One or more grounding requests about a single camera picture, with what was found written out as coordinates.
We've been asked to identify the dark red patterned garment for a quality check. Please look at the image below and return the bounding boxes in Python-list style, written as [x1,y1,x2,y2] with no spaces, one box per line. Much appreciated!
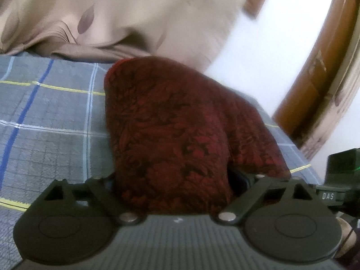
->
[104,56,292,216]

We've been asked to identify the grey plaid bed sheet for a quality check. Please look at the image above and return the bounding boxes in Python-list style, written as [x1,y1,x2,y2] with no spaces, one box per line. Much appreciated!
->
[0,51,324,263]

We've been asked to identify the person's right hand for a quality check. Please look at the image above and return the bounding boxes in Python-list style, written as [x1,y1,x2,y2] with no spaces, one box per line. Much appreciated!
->
[336,216,360,259]

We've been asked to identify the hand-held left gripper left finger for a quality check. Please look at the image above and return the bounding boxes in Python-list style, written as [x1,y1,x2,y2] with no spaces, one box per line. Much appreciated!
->
[28,173,147,227]

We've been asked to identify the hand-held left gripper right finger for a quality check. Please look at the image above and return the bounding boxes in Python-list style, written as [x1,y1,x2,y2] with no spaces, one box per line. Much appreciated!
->
[216,169,324,227]

